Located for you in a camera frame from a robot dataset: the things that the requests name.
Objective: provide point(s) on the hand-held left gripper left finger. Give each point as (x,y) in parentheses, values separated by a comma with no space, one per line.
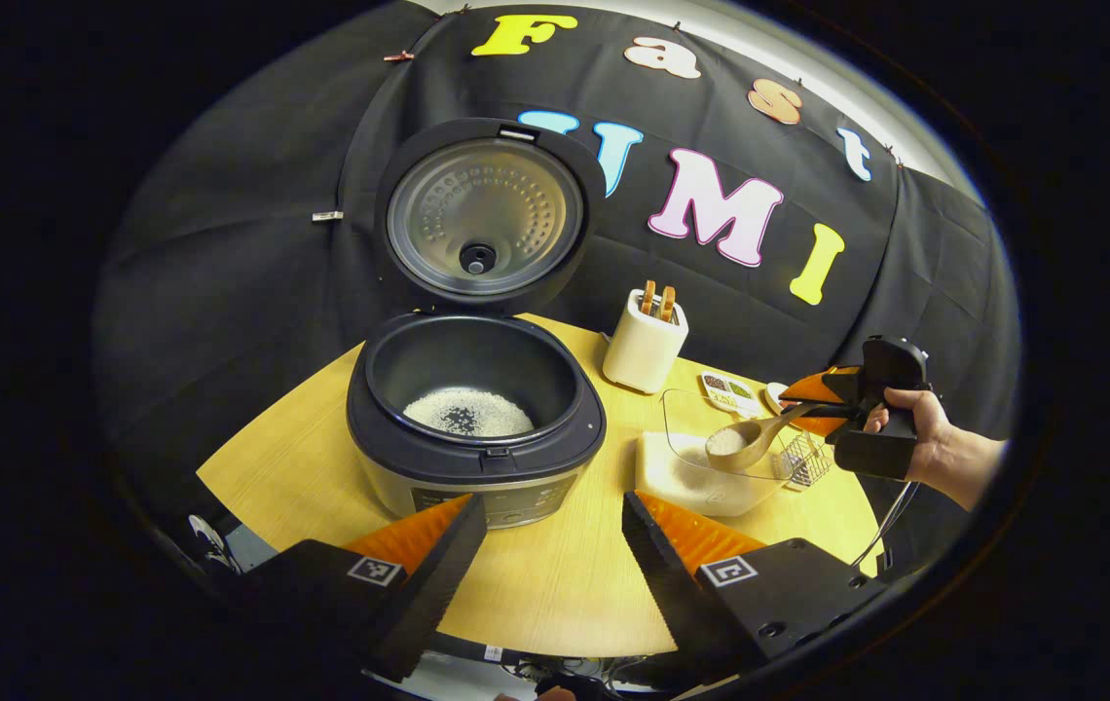
(438,565)

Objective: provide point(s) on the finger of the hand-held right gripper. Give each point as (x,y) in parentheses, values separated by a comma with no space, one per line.
(813,389)

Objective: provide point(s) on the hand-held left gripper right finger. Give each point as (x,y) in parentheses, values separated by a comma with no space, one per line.
(662,574)

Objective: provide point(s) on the wooden spoon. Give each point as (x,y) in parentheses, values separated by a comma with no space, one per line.
(755,443)

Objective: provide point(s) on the clear box with rice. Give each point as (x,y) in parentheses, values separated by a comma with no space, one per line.
(682,482)

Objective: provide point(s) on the dark grey rice cooker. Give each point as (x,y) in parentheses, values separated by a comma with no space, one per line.
(477,458)

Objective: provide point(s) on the white rice layer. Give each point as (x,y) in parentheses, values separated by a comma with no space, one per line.
(477,414)

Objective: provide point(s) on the white round plate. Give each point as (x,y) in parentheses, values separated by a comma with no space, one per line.
(775,394)

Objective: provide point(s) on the white divided dish with beans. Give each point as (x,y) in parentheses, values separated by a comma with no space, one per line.
(725,389)

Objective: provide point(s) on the toast slice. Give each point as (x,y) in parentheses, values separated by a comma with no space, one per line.
(647,298)
(667,304)

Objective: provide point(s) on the white toaster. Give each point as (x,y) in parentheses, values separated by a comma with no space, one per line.
(643,350)

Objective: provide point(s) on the white sneaker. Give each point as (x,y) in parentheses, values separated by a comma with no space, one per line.
(209,540)

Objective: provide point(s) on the pink clip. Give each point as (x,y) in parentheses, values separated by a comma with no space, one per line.
(398,56)

